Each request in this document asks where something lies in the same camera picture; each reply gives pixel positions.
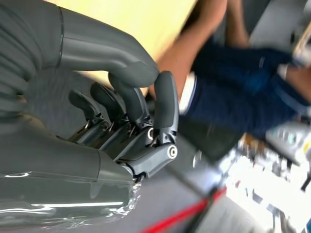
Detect person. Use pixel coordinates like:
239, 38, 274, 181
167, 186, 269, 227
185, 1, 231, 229
148, 0, 311, 139

